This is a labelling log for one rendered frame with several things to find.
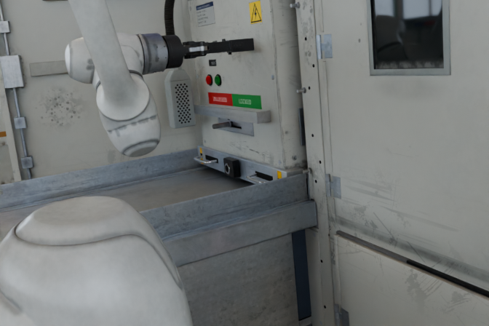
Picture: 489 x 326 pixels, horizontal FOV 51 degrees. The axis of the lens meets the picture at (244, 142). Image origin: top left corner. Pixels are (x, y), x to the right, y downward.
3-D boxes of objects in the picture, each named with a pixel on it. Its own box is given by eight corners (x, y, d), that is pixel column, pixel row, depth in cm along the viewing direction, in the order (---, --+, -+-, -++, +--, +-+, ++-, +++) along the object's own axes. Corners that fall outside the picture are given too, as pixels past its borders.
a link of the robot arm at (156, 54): (147, 75, 111) (172, 72, 114) (141, 32, 110) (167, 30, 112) (134, 75, 119) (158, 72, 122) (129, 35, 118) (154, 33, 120)
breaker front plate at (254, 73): (281, 176, 124) (264, -29, 116) (201, 150, 167) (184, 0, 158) (285, 175, 125) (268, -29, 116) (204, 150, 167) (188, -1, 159)
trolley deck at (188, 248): (11, 316, 92) (5, 285, 90) (-7, 228, 146) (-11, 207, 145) (317, 225, 123) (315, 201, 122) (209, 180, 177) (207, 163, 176)
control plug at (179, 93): (175, 129, 155) (167, 70, 152) (169, 127, 160) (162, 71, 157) (198, 125, 159) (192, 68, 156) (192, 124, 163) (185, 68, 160)
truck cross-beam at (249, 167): (288, 196, 123) (286, 172, 122) (199, 163, 170) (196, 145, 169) (305, 192, 125) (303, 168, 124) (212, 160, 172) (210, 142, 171)
